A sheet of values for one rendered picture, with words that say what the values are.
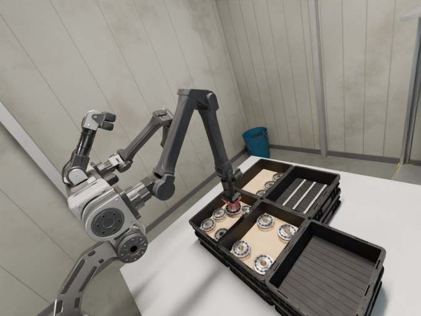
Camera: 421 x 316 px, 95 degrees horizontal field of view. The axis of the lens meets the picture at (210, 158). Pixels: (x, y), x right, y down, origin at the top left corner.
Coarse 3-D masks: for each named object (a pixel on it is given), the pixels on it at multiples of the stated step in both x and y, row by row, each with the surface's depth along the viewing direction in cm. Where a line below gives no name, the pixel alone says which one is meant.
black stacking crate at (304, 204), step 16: (288, 176) 134; (304, 176) 137; (320, 176) 127; (336, 176) 118; (272, 192) 125; (288, 192) 132; (304, 192) 127; (336, 192) 119; (304, 208) 117; (320, 208) 108
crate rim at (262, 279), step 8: (264, 200) 119; (280, 208) 110; (304, 216) 100; (304, 224) 96; (232, 232) 107; (296, 232) 94; (224, 240) 104; (224, 248) 99; (232, 256) 94; (280, 256) 86; (240, 264) 90; (272, 264) 84; (256, 272) 84; (264, 280) 81
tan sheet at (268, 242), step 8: (256, 224) 118; (280, 224) 112; (248, 232) 115; (256, 232) 113; (264, 232) 111; (272, 232) 110; (248, 240) 110; (256, 240) 109; (264, 240) 107; (272, 240) 105; (280, 240) 104; (256, 248) 104; (264, 248) 103; (272, 248) 101; (280, 248) 100; (272, 256) 98; (248, 264) 98
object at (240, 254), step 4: (240, 240) 108; (236, 244) 107; (244, 244) 105; (248, 244) 105; (232, 248) 105; (248, 248) 103; (232, 252) 103; (236, 252) 103; (240, 252) 102; (244, 252) 101; (248, 252) 100; (240, 256) 100
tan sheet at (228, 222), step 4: (244, 204) 136; (224, 208) 139; (228, 220) 128; (232, 220) 127; (236, 220) 126; (220, 224) 127; (224, 224) 126; (228, 224) 125; (232, 224) 124; (200, 228) 130; (216, 228) 126; (228, 228) 122; (212, 232) 124; (212, 236) 121
